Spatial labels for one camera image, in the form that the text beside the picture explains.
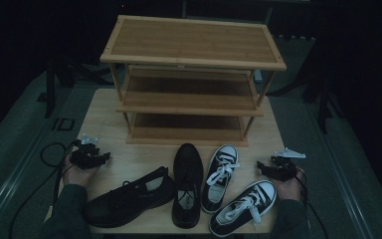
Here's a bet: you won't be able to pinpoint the black metal stand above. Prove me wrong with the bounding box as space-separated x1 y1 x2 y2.
44 54 81 120
301 39 346 134

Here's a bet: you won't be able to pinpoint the person's left hand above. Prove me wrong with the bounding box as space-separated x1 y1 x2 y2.
61 152 100 188

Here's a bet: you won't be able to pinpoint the black white canvas sneaker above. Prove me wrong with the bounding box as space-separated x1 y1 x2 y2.
200 143 241 214
208 179 279 239

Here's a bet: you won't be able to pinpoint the person's right hand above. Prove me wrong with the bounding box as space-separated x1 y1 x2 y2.
273 167 307 202

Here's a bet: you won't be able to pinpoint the wooden shoe rack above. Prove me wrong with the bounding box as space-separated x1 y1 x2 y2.
98 14 287 147

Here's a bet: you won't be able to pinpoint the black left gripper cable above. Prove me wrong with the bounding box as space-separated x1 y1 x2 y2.
9 138 83 239

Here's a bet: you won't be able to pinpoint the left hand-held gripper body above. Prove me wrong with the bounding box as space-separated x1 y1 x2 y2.
69 133 101 171

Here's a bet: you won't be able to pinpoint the black mesh sneaker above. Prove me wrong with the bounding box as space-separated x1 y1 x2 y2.
83 165 177 229

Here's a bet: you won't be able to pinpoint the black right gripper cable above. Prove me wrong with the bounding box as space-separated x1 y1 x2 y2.
292 172 330 239

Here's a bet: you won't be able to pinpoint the black leather shoe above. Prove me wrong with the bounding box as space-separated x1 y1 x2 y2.
171 142 205 230

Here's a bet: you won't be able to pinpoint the black tripod legs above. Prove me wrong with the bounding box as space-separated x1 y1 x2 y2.
64 61 117 86

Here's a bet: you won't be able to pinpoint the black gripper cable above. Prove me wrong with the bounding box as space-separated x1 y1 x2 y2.
9 138 83 239
292 172 330 239

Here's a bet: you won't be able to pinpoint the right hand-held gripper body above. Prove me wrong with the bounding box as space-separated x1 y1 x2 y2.
271 147 307 182

